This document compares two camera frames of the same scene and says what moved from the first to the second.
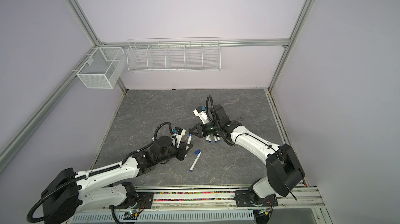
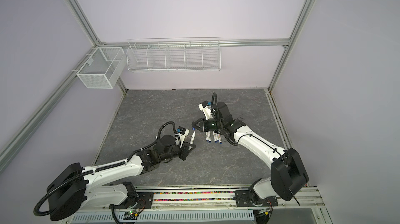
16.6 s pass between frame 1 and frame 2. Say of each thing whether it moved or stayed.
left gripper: stayed
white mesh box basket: stayed
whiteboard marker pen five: moved
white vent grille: stayed
